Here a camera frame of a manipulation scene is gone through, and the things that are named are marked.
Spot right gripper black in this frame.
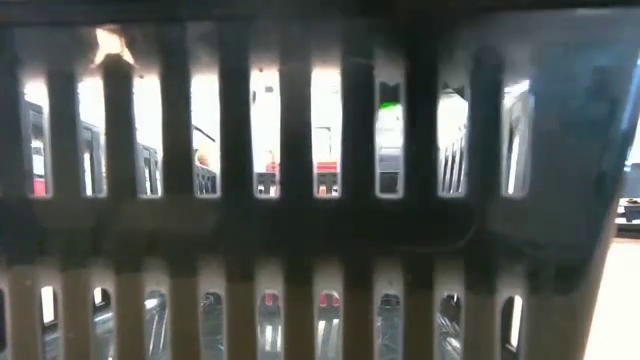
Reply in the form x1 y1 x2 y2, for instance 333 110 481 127
378 81 404 113

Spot red slotted plastic basket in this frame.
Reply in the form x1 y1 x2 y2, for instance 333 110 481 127
264 160 341 175

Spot black slotted plastic basket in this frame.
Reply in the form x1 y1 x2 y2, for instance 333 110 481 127
0 0 640 360

